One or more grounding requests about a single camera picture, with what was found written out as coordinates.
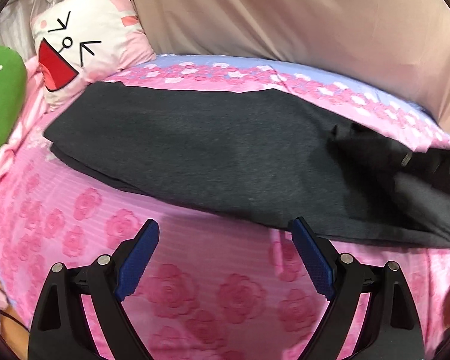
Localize silver grey curtain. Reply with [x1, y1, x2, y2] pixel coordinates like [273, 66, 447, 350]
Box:
[0, 0, 62, 59]

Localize dark grey pants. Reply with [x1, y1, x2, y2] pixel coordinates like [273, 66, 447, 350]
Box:
[43, 82, 450, 249]

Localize beige curtain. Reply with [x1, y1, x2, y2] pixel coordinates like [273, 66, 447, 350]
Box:
[131, 0, 450, 134]

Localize white cartoon face pillow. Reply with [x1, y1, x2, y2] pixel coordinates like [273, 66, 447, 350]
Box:
[31, 0, 155, 107]

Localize green plush pillow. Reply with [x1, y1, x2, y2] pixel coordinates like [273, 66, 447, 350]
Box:
[0, 45, 27, 148]

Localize pink rose bed sheet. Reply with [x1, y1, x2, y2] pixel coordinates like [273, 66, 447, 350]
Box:
[0, 55, 450, 359]

